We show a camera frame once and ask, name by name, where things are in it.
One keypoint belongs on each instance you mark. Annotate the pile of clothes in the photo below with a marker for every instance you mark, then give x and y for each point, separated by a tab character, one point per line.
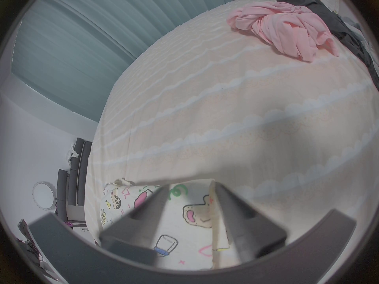
334	19

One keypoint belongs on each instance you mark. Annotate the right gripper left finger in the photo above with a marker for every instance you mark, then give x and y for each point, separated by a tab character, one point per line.
136	232

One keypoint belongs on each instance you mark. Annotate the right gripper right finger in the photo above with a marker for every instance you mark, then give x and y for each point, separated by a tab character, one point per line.
251	232

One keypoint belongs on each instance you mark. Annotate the dark grey shelf unit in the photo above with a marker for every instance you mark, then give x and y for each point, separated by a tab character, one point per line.
81	173

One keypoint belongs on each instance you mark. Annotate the round ceiling lamp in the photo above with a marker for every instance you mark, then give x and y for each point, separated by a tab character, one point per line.
43	195

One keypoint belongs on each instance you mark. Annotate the white printed pyjama top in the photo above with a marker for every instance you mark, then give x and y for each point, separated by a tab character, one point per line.
183	217

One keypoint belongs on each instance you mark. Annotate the blue-green curtain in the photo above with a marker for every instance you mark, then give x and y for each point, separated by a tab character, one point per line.
88	40

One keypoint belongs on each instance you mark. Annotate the bed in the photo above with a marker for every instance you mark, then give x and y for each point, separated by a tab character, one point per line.
237	114

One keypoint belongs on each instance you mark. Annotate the purple plastic bag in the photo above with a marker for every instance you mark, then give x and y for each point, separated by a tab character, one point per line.
70	223

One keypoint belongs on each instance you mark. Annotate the pink garment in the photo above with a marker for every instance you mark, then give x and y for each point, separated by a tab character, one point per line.
284	28

